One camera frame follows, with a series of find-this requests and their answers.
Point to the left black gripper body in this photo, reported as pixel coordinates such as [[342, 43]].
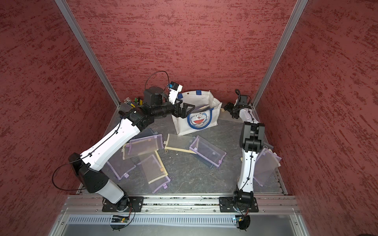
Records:
[[175, 111]]

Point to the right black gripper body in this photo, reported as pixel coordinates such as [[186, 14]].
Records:
[[233, 109]]

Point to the dark grey mesh pouch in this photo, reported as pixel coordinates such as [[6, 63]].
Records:
[[202, 104]]

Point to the yellow trim mesh pouch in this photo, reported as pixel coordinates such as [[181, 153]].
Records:
[[179, 143]]

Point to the beige mesh pouch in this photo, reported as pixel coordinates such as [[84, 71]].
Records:
[[225, 115]]

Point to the blue grey mesh pouch front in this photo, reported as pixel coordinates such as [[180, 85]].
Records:
[[145, 133]]

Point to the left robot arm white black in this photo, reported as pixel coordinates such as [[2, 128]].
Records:
[[88, 165]]

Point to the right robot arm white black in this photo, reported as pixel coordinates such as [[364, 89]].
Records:
[[251, 142]]

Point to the white canvas Doraemon tote bag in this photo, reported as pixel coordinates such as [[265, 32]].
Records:
[[198, 119]]

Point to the purple trim mesh pouch centre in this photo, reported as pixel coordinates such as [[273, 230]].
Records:
[[140, 146]]

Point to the pens in cup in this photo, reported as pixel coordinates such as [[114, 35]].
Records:
[[130, 102]]

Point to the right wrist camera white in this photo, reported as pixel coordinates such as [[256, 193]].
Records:
[[239, 102]]

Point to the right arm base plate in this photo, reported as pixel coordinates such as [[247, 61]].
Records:
[[227, 205]]

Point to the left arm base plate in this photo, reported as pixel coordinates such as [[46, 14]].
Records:
[[126, 204]]

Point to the left corner aluminium post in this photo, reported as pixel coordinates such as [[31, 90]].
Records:
[[78, 33]]

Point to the corner aluminium post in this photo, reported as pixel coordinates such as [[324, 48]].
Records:
[[78, 33], [289, 29]]

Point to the right corner aluminium post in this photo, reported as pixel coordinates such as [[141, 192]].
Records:
[[289, 29]]

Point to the aluminium front rail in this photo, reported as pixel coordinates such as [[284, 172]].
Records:
[[185, 204]]

